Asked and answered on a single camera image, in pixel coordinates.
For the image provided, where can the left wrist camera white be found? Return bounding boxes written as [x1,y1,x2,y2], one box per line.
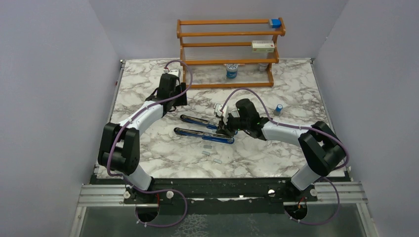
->
[167,69,181,78]

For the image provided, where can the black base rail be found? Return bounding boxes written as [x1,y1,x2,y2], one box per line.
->
[77,178,368,216]

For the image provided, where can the white green carton box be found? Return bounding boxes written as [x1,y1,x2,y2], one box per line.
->
[251,40,275,53]

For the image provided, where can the small blue capped cylinder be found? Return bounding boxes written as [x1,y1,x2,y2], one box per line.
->
[273,104,283,116]

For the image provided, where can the blue box on top shelf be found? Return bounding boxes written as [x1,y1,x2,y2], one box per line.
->
[269,19,282,29]

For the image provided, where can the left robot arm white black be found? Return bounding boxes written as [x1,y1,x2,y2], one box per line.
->
[97,69,187,203]

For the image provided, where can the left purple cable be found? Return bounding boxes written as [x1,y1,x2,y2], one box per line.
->
[105,60,194,229]

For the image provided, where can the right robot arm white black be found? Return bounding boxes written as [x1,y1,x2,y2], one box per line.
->
[214,99,346,201]

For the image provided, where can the blue stapler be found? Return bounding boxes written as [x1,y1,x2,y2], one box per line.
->
[173,115,235,144]

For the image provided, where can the white small jar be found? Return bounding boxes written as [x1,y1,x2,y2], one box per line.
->
[258,63,269,72]

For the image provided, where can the purple cable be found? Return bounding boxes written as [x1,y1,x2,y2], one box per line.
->
[221,87,350,226]
[105,60,194,229]

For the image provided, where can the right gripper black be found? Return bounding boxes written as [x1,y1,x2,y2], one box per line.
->
[215,113,250,137]

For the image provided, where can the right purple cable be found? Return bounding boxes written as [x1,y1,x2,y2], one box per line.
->
[221,87,350,226]

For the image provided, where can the orange wooden shelf rack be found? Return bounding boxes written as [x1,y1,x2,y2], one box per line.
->
[176,17,286,89]

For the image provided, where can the blue white cup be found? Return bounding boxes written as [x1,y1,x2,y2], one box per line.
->
[226,64,239,79]

